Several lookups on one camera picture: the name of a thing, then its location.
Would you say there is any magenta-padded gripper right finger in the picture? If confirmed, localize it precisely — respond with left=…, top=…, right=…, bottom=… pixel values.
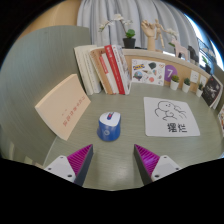
left=133, top=144, right=183, bottom=186

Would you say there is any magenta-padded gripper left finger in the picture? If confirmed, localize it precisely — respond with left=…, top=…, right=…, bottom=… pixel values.
left=43, top=144, right=94, bottom=187

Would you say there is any blue and white computer mouse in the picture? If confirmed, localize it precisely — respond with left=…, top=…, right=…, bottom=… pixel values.
left=96, top=111, right=122, bottom=142

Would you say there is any white doodle-print mouse pad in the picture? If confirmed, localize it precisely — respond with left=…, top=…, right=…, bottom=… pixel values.
left=143, top=96, right=201, bottom=138

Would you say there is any beige paperback book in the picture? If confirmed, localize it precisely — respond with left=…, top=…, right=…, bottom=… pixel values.
left=34, top=73, right=92, bottom=141

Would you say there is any small potted succulent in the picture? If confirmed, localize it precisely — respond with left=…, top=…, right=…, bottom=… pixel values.
left=181, top=77, right=192, bottom=94
left=195, top=82, right=204, bottom=98
left=169, top=75, right=180, bottom=91

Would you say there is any black-cover book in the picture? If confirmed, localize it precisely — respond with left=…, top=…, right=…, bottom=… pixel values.
left=201, top=75, right=224, bottom=108

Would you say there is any purple round number sign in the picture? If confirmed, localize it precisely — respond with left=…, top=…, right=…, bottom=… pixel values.
left=163, top=64, right=178, bottom=83

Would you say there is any white sticker sheet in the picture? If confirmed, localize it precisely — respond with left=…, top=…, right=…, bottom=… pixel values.
left=131, top=59, right=166, bottom=87

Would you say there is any green desk partition panel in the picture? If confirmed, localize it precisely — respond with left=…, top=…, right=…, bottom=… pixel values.
left=0, top=25, right=93, bottom=166

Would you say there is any wooden back ledge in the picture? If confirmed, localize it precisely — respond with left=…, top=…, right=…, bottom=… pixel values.
left=121, top=48, right=218, bottom=88

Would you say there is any white paperback book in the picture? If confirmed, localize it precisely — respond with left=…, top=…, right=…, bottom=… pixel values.
left=83, top=46, right=103, bottom=94

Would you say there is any thick white book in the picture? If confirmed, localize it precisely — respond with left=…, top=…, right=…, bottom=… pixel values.
left=73, top=45, right=95, bottom=96

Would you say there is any tan-spined book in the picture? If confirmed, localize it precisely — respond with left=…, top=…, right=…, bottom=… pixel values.
left=89, top=47, right=114, bottom=95

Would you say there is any thin red and white book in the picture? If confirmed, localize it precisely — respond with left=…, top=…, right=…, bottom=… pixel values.
left=98, top=53, right=120, bottom=95

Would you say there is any white orchid in black pot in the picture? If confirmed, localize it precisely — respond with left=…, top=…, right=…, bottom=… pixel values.
left=199, top=46, right=214, bottom=75

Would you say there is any red-spined book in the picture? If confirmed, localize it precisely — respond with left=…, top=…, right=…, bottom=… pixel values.
left=104, top=44, right=127, bottom=96

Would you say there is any black wooden horse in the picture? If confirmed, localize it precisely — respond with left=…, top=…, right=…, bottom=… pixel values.
left=187, top=45, right=200, bottom=64

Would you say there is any pink wooden horse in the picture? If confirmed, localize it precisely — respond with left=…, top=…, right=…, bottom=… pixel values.
left=172, top=37, right=190, bottom=62

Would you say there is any white orchid with broad leaves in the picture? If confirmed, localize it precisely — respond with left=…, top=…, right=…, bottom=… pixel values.
left=98, top=13, right=137, bottom=50

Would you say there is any dark-framed window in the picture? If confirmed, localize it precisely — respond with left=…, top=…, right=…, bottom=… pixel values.
left=184, top=13, right=224, bottom=71

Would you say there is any white orchid behind horse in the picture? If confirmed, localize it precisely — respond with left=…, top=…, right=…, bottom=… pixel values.
left=163, top=28, right=179, bottom=48

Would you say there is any wooden artist mannequin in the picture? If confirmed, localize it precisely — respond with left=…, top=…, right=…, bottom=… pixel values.
left=153, top=18, right=167, bottom=50

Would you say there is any wooden hand model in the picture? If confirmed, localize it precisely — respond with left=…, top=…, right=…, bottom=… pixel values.
left=140, top=19, right=158, bottom=52

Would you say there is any grey curtain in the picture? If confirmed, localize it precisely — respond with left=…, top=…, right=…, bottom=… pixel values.
left=76, top=0, right=201, bottom=51

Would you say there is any white wall socket plate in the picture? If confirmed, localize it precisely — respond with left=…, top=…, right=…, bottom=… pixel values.
left=199, top=74, right=208, bottom=88
left=189, top=69, right=200, bottom=84

